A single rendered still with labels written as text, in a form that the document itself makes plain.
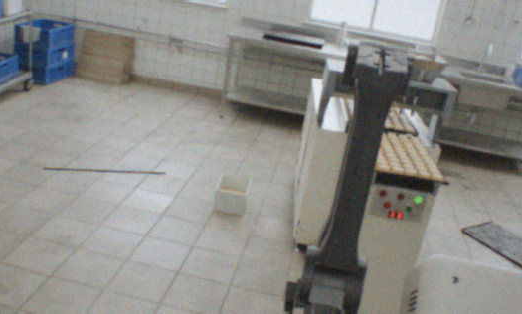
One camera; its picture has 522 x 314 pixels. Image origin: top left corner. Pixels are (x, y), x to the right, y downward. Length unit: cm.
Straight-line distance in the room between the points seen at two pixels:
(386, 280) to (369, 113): 197
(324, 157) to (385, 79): 236
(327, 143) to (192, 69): 357
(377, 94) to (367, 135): 6
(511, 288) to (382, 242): 185
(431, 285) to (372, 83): 30
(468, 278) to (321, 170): 245
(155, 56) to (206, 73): 63
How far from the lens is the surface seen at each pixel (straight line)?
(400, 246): 267
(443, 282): 79
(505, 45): 637
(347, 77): 91
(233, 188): 404
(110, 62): 657
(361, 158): 85
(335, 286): 91
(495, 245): 432
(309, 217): 333
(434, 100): 325
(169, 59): 655
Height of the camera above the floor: 175
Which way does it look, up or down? 22 degrees down
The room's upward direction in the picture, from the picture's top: 10 degrees clockwise
